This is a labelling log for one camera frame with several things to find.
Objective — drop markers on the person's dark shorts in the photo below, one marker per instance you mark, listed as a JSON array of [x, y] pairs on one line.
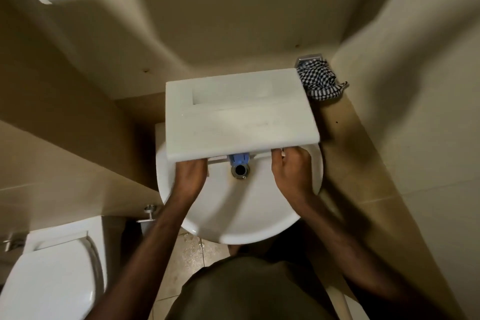
[[243, 289]]

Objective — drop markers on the chrome toilet paper holder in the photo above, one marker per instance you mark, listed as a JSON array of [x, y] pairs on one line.
[[149, 214]]

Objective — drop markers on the black white checkered cloth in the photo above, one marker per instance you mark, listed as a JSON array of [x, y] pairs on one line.
[[318, 81]]

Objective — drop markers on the person's left forearm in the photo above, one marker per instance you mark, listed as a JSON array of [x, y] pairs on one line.
[[142, 263]]

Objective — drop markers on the person's left hand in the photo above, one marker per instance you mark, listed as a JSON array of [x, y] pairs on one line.
[[189, 179]]

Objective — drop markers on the white detergent drawer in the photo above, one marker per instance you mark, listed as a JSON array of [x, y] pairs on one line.
[[240, 117]]

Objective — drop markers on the person's right hand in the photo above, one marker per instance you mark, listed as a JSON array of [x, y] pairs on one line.
[[294, 177]]

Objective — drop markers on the white toilet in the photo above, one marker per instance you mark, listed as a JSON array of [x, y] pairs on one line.
[[48, 278]]

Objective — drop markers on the white ceramic sink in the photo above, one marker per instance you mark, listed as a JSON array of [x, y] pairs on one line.
[[240, 211]]

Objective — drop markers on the chrome soap dish holder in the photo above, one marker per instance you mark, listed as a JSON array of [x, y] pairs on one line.
[[309, 58]]

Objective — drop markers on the person's right forearm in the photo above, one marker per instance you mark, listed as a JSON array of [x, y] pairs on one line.
[[367, 256]]

